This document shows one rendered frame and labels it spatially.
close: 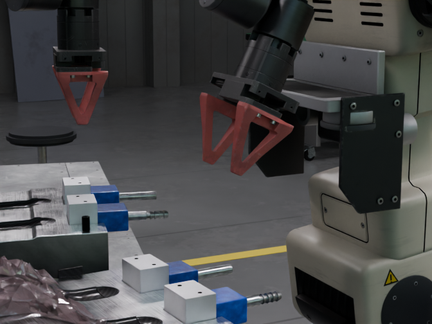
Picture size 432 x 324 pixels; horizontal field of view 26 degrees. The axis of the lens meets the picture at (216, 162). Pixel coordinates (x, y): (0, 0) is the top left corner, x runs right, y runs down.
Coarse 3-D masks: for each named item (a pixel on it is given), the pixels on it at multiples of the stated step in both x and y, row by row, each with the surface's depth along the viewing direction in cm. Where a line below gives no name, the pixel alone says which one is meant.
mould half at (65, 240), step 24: (24, 192) 137; (48, 192) 136; (0, 216) 125; (24, 216) 124; (48, 216) 123; (0, 240) 113; (24, 240) 114; (48, 240) 114; (72, 240) 115; (96, 240) 116; (48, 264) 115; (72, 264) 115; (96, 264) 116
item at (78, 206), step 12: (72, 204) 118; (84, 204) 119; (96, 204) 119; (108, 204) 123; (120, 204) 123; (72, 216) 119; (96, 216) 119; (108, 216) 120; (120, 216) 120; (132, 216) 122; (144, 216) 123; (156, 216) 123; (108, 228) 120; (120, 228) 121
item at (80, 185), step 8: (64, 184) 129; (72, 184) 129; (80, 184) 129; (88, 184) 129; (64, 192) 129; (72, 192) 129; (80, 192) 129; (88, 192) 130; (96, 192) 130; (104, 192) 131; (112, 192) 131; (136, 192) 134; (144, 192) 134; (152, 192) 134; (64, 200) 130; (96, 200) 130; (104, 200) 131; (112, 200) 131; (120, 200) 133; (128, 200) 133; (136, 200) 134
